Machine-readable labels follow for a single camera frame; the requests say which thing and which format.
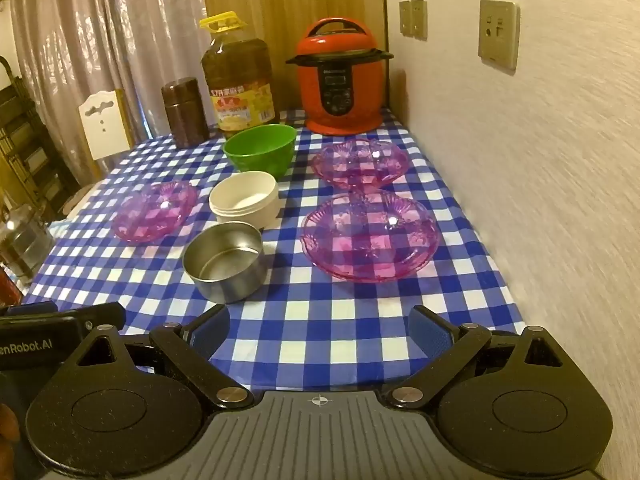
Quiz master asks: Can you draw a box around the blue white checked tablecloth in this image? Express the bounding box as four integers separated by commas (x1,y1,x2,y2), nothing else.
22,107,526,392

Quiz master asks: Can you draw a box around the brown thermos jar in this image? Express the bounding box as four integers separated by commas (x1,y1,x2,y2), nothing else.
161,77,211,149

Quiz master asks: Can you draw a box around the large purple transparent plate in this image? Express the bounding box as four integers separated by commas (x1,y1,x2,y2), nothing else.
300,191,441,283

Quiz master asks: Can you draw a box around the white plastic bowl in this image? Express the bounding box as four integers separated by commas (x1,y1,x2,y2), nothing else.
208,171,281,226

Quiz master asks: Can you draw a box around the stainless steel bowl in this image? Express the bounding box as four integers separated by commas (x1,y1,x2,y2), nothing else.
183,224,265,304

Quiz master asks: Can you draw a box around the clear glass jar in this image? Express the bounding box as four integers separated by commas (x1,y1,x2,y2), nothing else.
0,205,56,281

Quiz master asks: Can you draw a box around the green plastic bowl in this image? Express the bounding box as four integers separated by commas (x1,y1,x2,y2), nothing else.
223,123,298,179

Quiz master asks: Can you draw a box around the cooking oil bottle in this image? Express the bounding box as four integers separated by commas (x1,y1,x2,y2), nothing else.
199,10,277,134

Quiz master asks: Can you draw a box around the grey sheer curtain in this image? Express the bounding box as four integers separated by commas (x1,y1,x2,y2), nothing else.
10,0,206,186

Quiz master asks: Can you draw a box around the white wooden chair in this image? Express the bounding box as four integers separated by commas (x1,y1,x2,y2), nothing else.
60,88,136,221

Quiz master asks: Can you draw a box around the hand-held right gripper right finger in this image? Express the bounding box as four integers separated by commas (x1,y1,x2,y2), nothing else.
386,305,568,407

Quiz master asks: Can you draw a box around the person's left hand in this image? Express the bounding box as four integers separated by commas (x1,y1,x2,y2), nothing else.
0,402,23,466

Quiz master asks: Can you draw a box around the dark wooden shelf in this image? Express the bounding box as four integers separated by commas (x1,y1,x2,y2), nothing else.
0,55,66,221

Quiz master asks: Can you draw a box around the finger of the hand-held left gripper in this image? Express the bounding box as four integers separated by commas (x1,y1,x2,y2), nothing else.
75,302,127,336
0,301,57,317

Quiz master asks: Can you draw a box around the red electric pressure cooker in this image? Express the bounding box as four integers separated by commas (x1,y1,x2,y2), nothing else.
286,17,394,136

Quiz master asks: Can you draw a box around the small purple transparent plate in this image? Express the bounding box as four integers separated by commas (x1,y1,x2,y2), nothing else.
311,140,409,192
111,180,198,245

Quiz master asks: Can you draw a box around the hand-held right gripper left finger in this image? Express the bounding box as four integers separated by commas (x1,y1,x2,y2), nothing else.
62,305,255,409

